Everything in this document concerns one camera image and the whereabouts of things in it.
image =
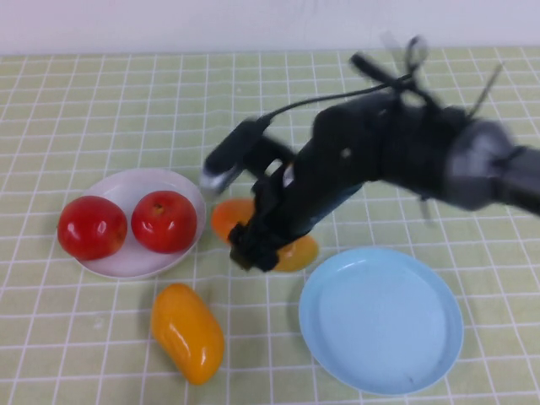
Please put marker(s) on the green checked tablecloth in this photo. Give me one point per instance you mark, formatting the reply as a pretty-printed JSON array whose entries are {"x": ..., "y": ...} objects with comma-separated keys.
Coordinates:
[{"x": 84, "y": 105}]

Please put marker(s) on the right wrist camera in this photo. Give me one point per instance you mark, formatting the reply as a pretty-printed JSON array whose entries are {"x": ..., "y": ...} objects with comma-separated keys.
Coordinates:
[{"x": 230, "y": 156}]

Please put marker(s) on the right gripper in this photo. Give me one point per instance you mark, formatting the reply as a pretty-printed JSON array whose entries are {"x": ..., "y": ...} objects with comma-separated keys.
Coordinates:
[{"x": 299, "y": 202}]

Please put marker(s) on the yellow mango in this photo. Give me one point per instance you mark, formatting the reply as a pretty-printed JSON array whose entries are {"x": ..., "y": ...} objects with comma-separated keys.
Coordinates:
[{"x": 187, "y": 333}]

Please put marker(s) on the light blue round plate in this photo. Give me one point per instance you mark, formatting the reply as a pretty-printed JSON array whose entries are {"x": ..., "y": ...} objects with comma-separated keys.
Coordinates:
[{"x": 379, "y": 325}]

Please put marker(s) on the orange mango with reddish end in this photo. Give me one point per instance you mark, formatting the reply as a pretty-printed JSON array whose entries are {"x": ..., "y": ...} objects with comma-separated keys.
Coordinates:
[{"x": 225, "y": 215}]

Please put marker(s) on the red apple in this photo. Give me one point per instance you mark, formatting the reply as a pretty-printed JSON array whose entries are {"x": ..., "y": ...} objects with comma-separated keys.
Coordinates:
[
  {"x": 164, "y": 223},
  {"x": 90, "y": 230}
]

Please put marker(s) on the white round plate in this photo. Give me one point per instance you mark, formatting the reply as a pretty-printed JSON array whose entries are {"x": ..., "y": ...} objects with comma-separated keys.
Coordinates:
[{"x": 126, "y": 263}]

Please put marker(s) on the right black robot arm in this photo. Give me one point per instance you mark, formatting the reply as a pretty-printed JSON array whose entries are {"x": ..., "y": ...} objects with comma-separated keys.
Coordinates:
[{"x": 422, "y": 143}]

